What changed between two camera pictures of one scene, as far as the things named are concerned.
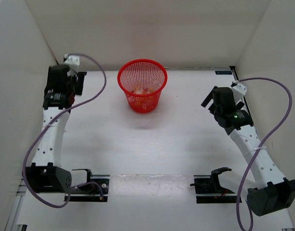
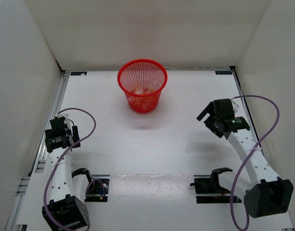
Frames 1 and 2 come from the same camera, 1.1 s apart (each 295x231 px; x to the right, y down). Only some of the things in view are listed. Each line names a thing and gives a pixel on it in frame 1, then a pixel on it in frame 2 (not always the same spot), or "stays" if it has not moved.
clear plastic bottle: (153, 86) stays
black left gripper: (79, 83) → (75, 137)
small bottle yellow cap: (139, 90) stays
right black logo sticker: (223, 72) stays
